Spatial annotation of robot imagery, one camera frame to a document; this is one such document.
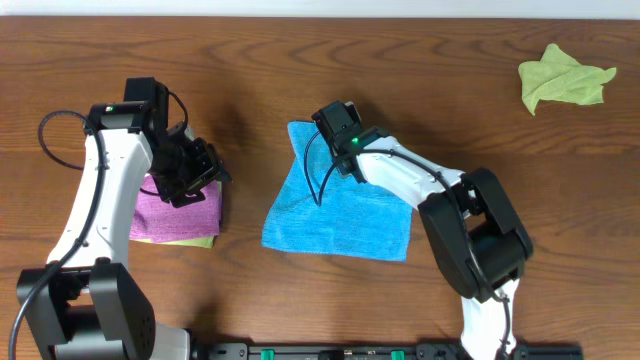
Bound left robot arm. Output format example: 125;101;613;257
8;100;231;359

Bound left black cable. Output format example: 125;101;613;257
7;89;190;360

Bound right black cable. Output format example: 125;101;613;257
303;130;516;359

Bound black cable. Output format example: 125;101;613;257
303;130;516;359
7;89;190;360

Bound crumpled green cloth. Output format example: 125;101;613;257
518;43;617;116

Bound blue microfiber cloth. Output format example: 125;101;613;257
261;121;413;262

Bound folded green cloth under purple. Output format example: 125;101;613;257
133;180;222;249

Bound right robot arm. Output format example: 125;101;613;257
321;125;533;359

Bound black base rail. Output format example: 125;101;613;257
189;342;584;360

